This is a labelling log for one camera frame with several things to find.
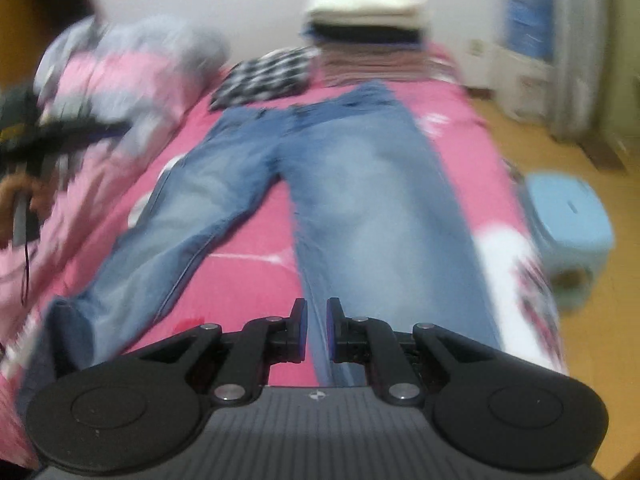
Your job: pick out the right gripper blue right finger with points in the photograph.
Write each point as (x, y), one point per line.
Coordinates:
(373, 344)

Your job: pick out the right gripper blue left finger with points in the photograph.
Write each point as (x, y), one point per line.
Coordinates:
(247, 355)

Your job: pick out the blue denim jeans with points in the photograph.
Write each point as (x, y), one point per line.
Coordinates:
(377, 225)

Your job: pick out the person's left hand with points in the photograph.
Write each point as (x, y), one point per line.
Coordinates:
(41, 203)

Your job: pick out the pink grey floral duvet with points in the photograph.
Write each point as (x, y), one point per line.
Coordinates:
(113, 96)

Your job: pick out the light blue plastic stool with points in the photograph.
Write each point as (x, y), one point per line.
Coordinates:
(572, 233)

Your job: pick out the black white plaid garment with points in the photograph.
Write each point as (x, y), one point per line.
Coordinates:
(275, 75)

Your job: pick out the pink patterned folded garment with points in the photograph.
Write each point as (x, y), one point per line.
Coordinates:
(341, 64)

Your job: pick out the white water dispenser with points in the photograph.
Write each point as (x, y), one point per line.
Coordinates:
(521, 86)

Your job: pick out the brown floor mat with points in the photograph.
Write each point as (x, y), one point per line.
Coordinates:
(601, 154)

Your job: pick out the white folded sweater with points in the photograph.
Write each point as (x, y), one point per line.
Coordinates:
(403, 14)

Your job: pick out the blue water bottle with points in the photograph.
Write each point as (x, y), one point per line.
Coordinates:
(528, 28)

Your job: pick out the grey curtain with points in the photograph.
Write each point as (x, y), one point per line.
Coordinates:
(579, 43)

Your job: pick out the wall power socket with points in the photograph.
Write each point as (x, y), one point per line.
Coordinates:
(476, 48)

